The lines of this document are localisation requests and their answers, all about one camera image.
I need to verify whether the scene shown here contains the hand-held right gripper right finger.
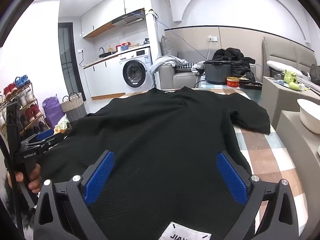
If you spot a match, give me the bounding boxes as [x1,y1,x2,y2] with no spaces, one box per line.
[216,151,299,240]

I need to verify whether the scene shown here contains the purple bag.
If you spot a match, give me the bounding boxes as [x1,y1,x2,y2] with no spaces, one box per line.
[42,96,65,128]

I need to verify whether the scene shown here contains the dark grey rice cooker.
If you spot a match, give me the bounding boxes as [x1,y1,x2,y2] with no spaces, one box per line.
[203,60,233,85]

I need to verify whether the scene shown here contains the grey ottoman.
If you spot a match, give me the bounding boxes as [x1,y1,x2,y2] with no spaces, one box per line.
[276,110,320,205]

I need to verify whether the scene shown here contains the blue cable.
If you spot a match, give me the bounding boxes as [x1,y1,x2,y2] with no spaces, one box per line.
[154,17,208,63]

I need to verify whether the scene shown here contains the grey sofa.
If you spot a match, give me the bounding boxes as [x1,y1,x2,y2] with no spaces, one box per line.
[156,55,257,90]

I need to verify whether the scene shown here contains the grey bed headboard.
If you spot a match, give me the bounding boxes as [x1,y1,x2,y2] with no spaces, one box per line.
[261,36,320,73]

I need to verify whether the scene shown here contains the white wall cabinets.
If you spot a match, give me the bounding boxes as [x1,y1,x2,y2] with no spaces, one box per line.
[80,0,145,39]

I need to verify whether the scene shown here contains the crumpled snack wrappers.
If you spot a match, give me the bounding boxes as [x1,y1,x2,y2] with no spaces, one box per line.
[54,115,71,134]

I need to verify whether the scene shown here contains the white washing machine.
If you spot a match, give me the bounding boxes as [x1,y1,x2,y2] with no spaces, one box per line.
[117,47,153,88]

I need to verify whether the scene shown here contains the green plush toy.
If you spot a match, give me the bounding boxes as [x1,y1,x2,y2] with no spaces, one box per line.
[284,69,300,90]

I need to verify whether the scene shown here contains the woven laundry basket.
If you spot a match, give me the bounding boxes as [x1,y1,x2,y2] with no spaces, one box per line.
[61,92,87,122]

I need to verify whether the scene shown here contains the bed with grey bedding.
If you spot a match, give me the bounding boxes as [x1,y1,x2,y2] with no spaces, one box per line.
[265,60,320,93]
[261,76,320,128]

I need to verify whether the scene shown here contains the houndstooth pillow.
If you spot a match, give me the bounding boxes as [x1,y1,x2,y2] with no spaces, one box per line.
[176,62,198,70]

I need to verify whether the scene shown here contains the white base cabinets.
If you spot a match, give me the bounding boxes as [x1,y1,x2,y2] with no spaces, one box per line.
[84,59,125,100]

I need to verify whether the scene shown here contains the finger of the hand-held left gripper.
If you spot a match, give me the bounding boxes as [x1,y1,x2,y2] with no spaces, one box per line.
[37,134,67,153]
[24,129,55,147]

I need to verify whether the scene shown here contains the light grey hoodie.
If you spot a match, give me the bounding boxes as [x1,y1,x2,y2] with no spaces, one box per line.
[149,55,189,75]

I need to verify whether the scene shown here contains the dark glass door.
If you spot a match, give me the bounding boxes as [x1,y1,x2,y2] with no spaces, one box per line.
[58,22,85,103]

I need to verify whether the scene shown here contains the black knit sweater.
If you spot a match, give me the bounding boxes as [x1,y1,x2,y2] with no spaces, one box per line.
[37,86,272,240]

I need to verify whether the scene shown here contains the white pillow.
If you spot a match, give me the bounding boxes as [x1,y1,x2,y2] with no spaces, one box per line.
[266,60,304,75]

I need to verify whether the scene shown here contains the white bowl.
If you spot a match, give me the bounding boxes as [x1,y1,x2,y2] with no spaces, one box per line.
[297,99,320,134]

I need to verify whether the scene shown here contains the person's left hand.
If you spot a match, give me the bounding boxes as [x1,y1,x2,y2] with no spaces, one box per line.
[7,164,42,194]

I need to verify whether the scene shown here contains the black jacket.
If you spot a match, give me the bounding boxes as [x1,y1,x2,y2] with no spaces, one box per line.
[212,47,257,82]

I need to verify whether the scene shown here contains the grey garment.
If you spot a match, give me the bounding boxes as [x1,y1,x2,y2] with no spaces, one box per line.
[191,61,213,76]

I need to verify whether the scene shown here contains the plaid blanket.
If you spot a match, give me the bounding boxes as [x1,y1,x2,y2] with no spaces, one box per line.
[115,86,309,240]

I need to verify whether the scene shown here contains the grey cushion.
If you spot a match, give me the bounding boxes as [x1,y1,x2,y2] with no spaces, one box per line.
[160,35,178,58]

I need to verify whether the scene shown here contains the dark grey jacket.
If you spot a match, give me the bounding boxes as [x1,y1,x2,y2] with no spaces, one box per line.
[309,64,320,85]

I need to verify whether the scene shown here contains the shoe rack with shoes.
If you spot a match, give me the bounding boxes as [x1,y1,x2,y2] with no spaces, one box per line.
[0,75,49,137]

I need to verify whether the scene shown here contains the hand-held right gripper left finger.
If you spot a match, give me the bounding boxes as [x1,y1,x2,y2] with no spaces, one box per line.
[32,150,116,240]

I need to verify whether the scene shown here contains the wooden shoe rack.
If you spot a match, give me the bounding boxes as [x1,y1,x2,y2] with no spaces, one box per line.
[0,80,50,140]

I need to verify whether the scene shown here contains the black food tray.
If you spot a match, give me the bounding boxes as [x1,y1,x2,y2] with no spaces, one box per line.
[239,79,262,90]

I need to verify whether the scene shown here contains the steel range hood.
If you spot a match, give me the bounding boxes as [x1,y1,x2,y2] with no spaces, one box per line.
[112,9,146,27]

